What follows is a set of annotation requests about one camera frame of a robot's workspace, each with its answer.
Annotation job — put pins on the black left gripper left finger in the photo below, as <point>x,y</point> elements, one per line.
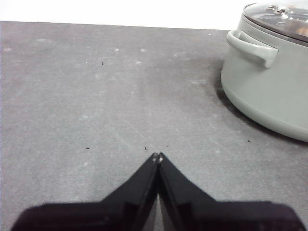
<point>120,214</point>

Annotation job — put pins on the sage green electric pot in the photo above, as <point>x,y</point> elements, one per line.
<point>264,91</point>

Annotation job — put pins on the glass lid with green knob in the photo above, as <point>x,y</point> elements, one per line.
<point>276,22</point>

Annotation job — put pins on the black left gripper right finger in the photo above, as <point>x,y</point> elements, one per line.
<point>204,214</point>

